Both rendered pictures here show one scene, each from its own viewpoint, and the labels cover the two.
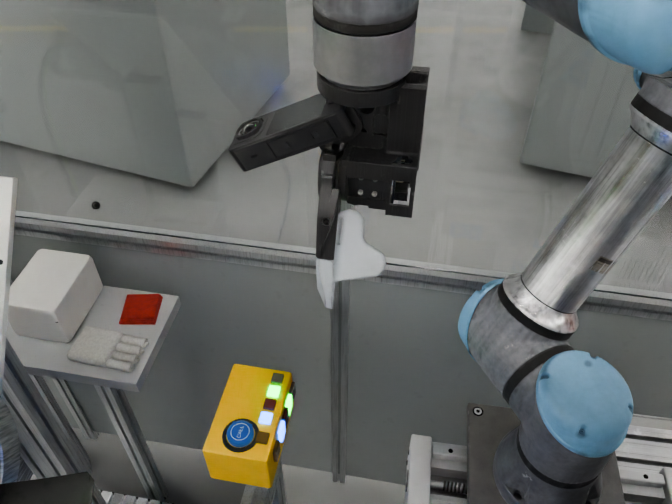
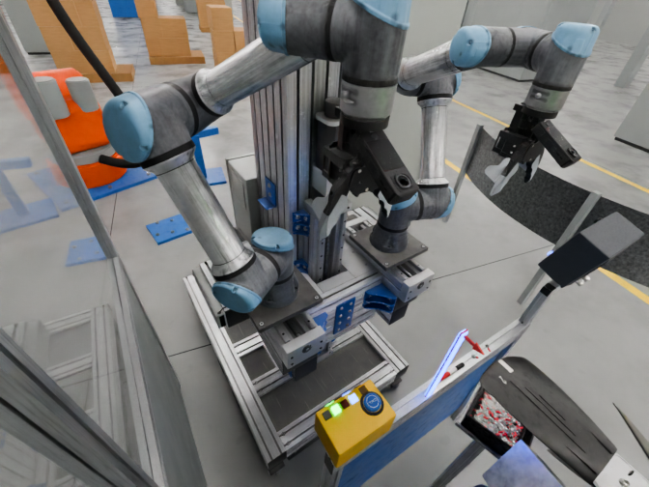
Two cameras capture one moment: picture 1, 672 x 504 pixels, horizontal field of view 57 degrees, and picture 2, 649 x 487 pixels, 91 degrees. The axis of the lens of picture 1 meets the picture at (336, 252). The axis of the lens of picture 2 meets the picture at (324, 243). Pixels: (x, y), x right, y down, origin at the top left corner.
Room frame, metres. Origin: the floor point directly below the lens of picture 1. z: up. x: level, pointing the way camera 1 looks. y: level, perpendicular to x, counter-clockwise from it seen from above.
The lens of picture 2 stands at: (0.80, 0.28, 1.83)
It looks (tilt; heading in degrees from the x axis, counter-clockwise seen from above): 40 degrees down; 225
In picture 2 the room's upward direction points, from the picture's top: 4 degrees clockwise
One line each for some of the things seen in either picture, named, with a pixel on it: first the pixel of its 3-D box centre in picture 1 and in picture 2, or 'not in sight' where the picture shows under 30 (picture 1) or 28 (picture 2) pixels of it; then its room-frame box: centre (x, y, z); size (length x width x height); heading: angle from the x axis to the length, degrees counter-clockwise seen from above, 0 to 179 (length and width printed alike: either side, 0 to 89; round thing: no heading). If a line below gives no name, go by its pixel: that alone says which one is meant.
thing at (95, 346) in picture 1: (108, 348); not in sight; (0.78, 0.47, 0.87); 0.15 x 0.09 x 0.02; 77
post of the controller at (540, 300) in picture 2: not in sight; (536, 304); (-0.30, 0.28, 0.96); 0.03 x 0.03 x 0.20; 80
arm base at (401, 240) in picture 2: not in sight; (390, 230); (-0.07, -0.24, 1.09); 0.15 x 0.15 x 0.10
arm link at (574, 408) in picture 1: (571, 412); (271, 252); (0.43, -0.31, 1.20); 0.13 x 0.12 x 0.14; 24
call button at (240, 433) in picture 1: (240, 434); (372, 402); (0.47, 0.14, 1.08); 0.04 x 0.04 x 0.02
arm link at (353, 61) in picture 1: (364, 42); (365, 99); (0.44, -0.02, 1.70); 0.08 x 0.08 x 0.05
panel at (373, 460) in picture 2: not in sight; (416, 426); (0.12, 0.20, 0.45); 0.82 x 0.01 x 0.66; 170
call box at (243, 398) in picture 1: (252, 426); (353, 422); (0.51, 0.13, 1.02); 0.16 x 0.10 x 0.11; 170
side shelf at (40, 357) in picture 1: (82, 329); not in sight; (0.85, 0.56, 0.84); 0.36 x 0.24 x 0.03; 80
